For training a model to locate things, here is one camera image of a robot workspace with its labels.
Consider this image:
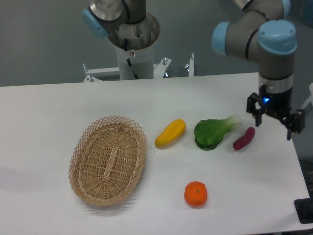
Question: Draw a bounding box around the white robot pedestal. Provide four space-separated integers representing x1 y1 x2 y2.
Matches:
108 12 160 67

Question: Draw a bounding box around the black cable on pedestal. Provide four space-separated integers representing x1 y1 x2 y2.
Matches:
123 39 140 80

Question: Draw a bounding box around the green bok choy toy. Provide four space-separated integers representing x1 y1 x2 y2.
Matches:
194 115 242 151

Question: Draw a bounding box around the purple sweet potato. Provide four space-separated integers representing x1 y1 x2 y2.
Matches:
233 127 256 151

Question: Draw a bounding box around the woven wicker basket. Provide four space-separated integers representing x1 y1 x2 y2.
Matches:
68 116 147 207

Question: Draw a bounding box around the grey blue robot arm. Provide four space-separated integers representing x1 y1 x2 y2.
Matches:
82 0 305 137

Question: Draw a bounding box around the black device at table edge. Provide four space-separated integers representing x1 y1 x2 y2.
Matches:
294 198 313 224

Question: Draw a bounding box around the white frame at right edge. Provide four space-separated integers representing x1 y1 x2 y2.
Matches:
299 83 313 115

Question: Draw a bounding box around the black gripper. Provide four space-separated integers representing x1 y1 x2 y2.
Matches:
246 84 305 141

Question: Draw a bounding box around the white metal base frame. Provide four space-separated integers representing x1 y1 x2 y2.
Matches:
82 51 196 82

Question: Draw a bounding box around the orange tangerine toy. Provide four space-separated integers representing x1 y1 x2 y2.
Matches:
184 181 208 207

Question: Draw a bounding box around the yellow mango toy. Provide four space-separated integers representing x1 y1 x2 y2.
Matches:
155 118 186 149

